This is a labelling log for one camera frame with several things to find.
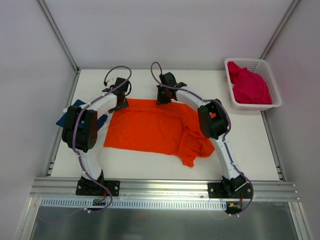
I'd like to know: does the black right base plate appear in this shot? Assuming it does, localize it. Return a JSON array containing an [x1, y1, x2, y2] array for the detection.
[[207, 181, 254, 199]]

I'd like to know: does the orange t shirt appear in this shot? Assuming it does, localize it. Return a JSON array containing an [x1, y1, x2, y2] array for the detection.
[[103, 98, 215, 168]]

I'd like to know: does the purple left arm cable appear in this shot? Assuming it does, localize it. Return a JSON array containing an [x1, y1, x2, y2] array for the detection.
[[71, 65, 133, 215]]

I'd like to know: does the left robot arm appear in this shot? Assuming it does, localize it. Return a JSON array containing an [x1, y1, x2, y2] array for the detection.
[[62, 77, 132, 197]]

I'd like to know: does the aluminium front rail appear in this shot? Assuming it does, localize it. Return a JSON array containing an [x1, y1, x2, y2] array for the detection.
[[29, 177, 301, 202]]

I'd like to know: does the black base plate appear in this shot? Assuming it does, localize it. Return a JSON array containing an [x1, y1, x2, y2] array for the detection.
[[75, 178, 121, 197], [207, 181, 254, 199]]

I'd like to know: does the white plastic basket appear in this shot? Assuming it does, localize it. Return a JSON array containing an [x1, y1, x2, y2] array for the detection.
[[224, 57, 282, 111]]

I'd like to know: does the white slotted cable duct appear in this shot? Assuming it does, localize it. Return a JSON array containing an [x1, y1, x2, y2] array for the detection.
[[40, 197, 227, 211]]

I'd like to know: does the magenta t shirt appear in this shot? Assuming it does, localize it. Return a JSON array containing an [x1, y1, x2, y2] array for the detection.
[[227, 61, 273, 105]]

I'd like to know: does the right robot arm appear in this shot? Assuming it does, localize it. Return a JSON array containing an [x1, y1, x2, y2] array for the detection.
[[157, 72, 248, 198]]

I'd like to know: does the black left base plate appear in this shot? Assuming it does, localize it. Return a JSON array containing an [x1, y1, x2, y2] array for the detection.
[[75, 178, 121, 197]]

